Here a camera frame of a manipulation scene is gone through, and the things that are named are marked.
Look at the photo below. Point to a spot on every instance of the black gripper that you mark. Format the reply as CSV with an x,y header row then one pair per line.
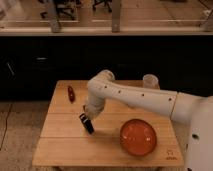
x,y
86,123

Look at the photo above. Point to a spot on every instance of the black office chair left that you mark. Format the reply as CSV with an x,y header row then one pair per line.
x,y
65,7

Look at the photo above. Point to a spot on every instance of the wooden table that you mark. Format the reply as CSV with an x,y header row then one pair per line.
x,y
65,142

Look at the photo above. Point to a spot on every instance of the orange round bowl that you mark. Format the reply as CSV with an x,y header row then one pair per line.
x,y
138,137

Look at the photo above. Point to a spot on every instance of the red upright eraser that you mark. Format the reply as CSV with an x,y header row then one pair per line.
x,y
71,94

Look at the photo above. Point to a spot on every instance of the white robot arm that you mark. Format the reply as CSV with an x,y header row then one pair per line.
x,y
197,111

